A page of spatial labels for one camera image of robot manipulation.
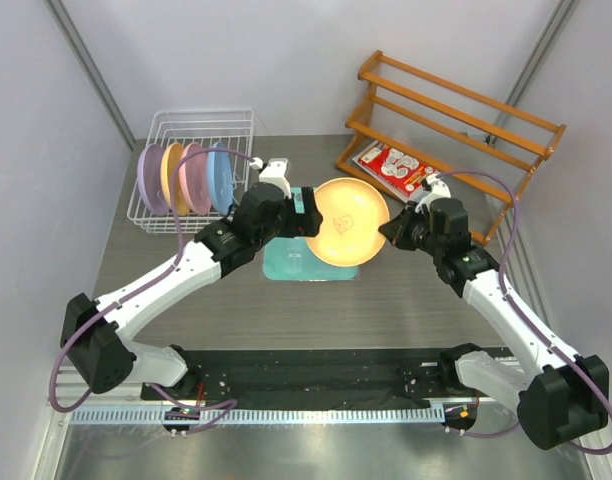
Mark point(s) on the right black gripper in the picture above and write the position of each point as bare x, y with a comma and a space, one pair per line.
397, 230

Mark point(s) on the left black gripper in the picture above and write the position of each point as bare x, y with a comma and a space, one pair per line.
309, 221

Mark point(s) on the yellow plate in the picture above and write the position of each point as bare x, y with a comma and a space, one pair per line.
352, 211

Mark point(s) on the blue plate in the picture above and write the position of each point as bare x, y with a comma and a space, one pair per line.
220, 179

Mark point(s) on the pink plate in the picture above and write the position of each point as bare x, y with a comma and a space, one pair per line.
193, 179

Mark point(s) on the orange plate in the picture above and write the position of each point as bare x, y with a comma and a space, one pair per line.
171, 189

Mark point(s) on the purple plate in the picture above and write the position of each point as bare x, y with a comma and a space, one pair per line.
149, 181

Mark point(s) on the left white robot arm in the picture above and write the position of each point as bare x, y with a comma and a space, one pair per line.
98, 335

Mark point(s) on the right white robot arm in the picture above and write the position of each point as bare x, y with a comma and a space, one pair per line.
557, 394

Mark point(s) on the orange wooden shelf rack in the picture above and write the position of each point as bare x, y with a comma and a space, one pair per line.
495, 148

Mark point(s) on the red white book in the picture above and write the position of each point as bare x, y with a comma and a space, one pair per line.
400, 173

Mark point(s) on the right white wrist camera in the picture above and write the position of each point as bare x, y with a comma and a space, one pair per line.
434, 188

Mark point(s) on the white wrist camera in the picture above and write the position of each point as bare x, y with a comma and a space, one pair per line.
273, 172
434, 188

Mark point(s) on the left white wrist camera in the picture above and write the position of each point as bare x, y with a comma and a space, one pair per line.
273, 172

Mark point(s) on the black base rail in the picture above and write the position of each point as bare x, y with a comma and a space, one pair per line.
324, 380

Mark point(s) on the perforated cable duct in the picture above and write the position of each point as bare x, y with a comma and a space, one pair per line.
162, 414

